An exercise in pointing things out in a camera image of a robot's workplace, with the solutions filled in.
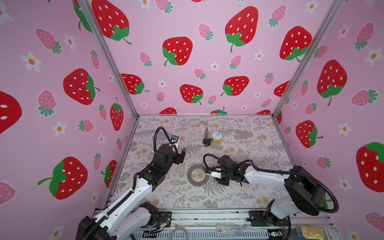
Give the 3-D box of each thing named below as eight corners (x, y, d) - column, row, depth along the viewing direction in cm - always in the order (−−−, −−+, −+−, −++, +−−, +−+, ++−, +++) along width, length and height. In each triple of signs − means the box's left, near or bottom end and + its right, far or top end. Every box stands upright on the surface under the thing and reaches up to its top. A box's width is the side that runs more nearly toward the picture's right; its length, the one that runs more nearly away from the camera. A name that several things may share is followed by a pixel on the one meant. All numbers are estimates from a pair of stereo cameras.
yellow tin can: (212, 144, 105) (213, 140, 101) (211, 135, 110) (212, 131, 107) (222, 144, 105) (223, 140, 101) (221, 135, 110) (221, 131, 107)
